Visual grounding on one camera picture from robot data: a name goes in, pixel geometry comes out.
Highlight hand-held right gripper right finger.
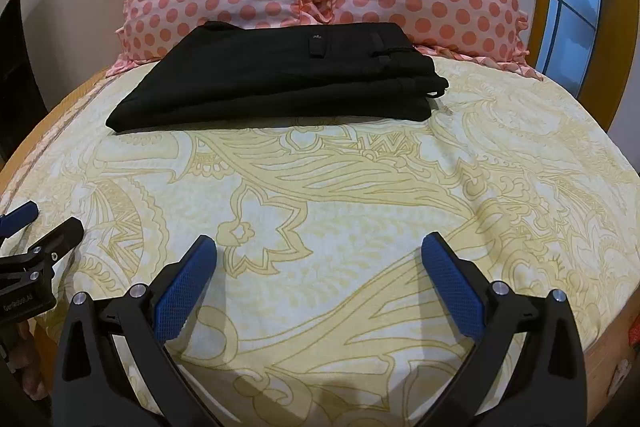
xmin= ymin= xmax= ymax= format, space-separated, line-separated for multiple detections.
xmin=420 ymin=232 xmax=588 ymax=427

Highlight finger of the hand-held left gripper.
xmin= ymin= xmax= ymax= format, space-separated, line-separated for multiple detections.
xmin=0 ymin=201 xmax=40 ymax=243
xmin=0 ymin=217 xmax=85 ymax=280

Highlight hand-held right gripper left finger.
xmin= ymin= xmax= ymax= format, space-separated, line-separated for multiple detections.
xmin=52 ymin=234 xmax=226 ymax=427

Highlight black pants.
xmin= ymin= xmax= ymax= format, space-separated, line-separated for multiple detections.
xmin=105 ymin=21 xmax=450 ymax=135

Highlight person's left hand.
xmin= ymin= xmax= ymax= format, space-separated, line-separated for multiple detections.
xmin=14 ymin=321 xmax=53 ymax=404

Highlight yellow patterned bed sheet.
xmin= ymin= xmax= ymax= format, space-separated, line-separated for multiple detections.
xmin=0 ymin=52 xmax=640 ymax=427

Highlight black television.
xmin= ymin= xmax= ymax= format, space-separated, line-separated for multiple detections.
xmin=0 ymin=0 xmax=51 ymax=132

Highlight wooden framed window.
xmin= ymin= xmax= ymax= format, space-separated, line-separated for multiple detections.
xmin=525 ymin=0 xmax=640 ymax=132

